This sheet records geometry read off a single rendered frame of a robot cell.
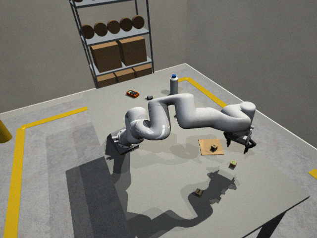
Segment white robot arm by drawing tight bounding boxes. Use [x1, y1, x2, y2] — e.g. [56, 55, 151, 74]
[111, 93, 256, 148]

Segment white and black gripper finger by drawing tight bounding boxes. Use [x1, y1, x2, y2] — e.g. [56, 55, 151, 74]
[244, 139, 256, 154]
[223, 132, 231, 147]

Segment tan flat mat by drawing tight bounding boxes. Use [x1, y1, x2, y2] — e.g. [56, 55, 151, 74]
[199, 138, 224, 155]

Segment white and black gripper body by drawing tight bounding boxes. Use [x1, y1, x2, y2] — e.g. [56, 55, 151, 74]
[229, 129, 252, 145]

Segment white bottle with blue cap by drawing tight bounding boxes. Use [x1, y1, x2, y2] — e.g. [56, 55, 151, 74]
[170, 74, 178, 95]

